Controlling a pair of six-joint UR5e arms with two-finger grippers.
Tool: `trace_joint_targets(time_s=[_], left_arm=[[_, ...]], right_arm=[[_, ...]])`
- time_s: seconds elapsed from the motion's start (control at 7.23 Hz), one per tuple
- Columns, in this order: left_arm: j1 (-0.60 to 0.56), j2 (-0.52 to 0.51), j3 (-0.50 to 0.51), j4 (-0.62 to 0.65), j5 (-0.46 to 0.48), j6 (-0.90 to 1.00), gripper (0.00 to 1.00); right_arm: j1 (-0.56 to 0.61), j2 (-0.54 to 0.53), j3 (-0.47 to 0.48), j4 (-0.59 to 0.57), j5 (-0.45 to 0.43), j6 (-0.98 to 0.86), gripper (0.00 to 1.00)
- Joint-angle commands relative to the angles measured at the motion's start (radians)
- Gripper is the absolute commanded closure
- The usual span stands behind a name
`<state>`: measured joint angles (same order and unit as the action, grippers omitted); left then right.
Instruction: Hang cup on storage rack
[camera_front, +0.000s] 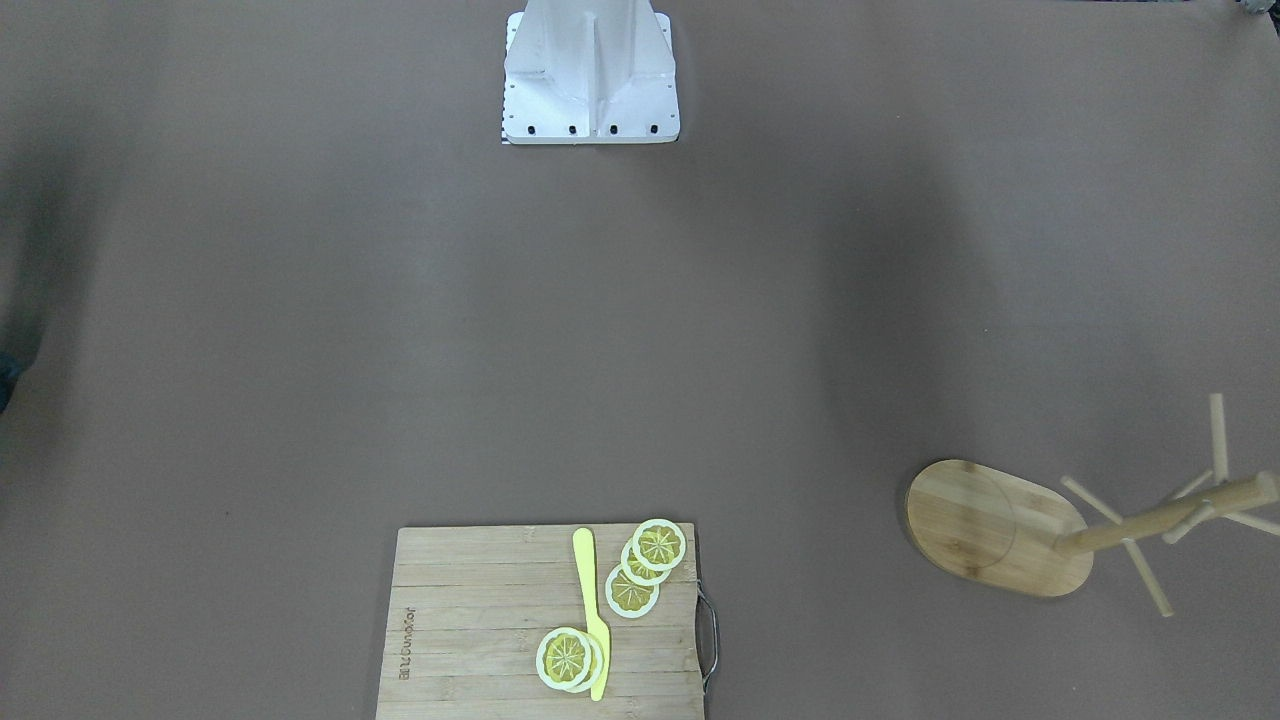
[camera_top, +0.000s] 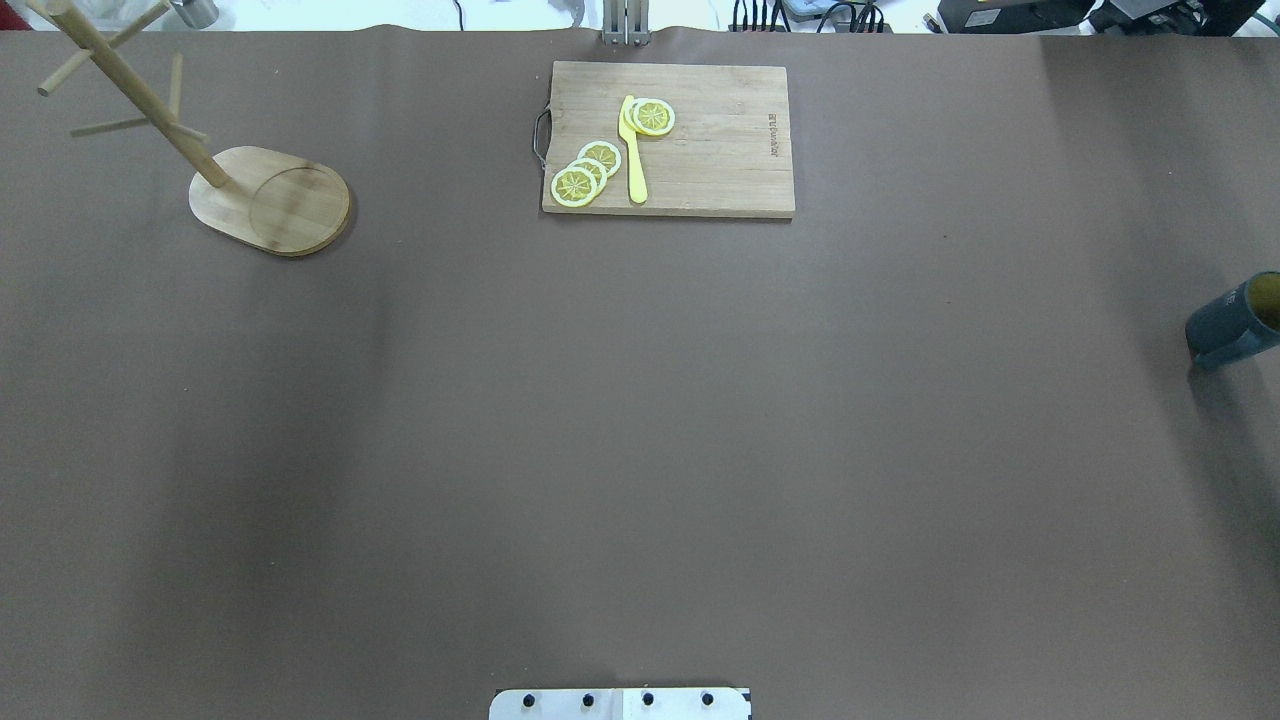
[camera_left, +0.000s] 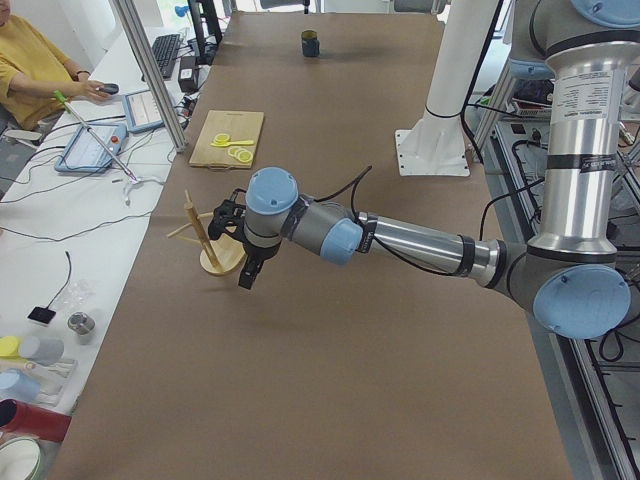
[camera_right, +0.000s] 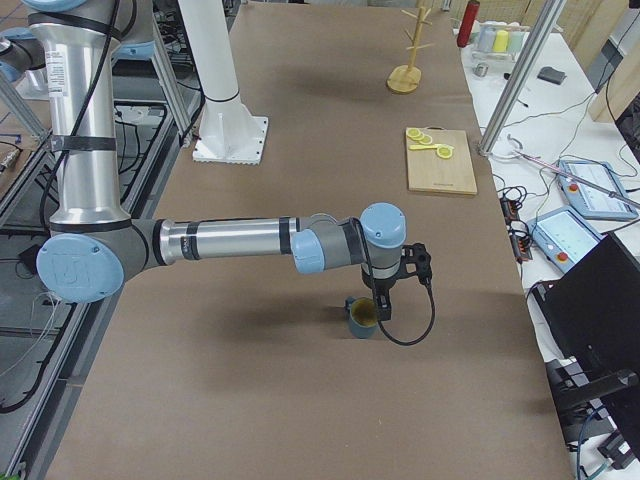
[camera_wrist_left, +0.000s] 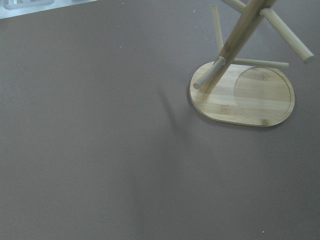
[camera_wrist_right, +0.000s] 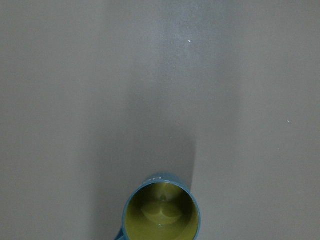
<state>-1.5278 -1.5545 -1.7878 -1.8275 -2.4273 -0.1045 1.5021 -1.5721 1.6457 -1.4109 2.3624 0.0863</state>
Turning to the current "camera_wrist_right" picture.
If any blue cup with yellow inside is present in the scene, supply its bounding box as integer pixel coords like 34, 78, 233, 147
116, 172, 201, 240

